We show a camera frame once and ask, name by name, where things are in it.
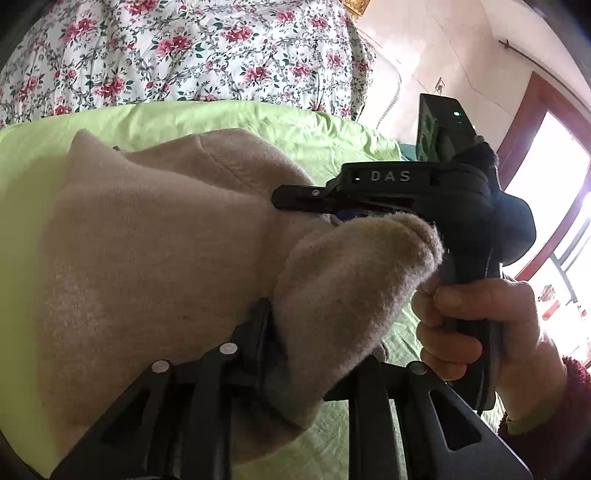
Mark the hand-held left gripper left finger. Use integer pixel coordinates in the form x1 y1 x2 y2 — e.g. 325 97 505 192
48 298 278 480

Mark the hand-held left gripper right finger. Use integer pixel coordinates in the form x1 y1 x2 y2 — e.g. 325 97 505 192
323 360 534 480

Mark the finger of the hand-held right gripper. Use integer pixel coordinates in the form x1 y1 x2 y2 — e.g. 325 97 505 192
271 184 370 223

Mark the beige knit sweater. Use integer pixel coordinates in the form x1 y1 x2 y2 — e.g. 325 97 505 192
34 127 446 467

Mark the person's right forearm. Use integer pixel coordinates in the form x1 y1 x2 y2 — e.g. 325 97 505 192
496 355 591 480

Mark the person's right hand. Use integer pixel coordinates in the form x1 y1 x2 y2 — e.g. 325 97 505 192
411 278 568 435

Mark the light green bed sheet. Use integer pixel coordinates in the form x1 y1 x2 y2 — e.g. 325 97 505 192
0 100 509 480

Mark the dark curtain rod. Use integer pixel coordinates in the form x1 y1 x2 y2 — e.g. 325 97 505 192
499 39 573 81

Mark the white red floral quilt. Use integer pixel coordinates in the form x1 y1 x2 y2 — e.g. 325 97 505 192
0 0 377 130

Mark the red-brown window frame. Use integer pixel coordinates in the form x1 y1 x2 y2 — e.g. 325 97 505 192
496 71 591 324

